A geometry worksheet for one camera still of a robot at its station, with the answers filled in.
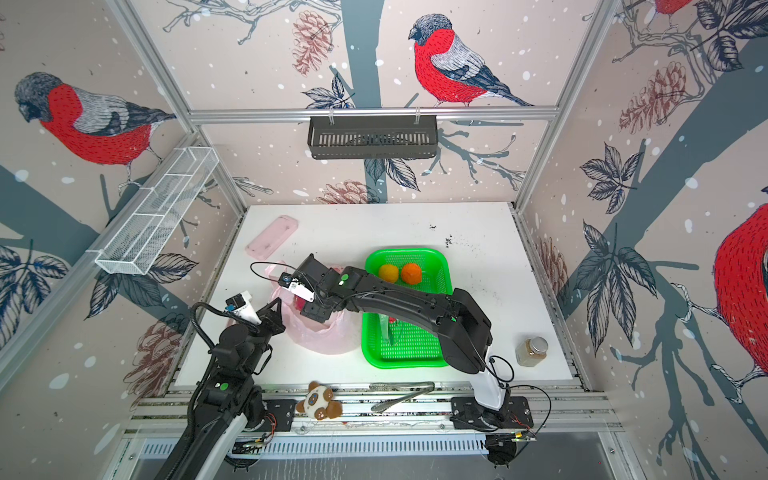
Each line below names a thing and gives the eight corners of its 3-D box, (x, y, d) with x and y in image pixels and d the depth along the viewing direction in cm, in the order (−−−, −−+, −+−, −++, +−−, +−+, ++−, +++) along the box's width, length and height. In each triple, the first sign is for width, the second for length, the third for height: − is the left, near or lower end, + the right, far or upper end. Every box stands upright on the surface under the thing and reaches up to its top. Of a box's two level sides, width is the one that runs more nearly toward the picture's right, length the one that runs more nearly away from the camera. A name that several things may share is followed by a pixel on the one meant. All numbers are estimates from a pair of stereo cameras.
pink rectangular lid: (244, 253, 110) (241, 249, 108) (283, 217, 122) (281, 212, 120) (261, 262, 107) (258, 258, 105) (299, 224, 119) (298, 219, 117)
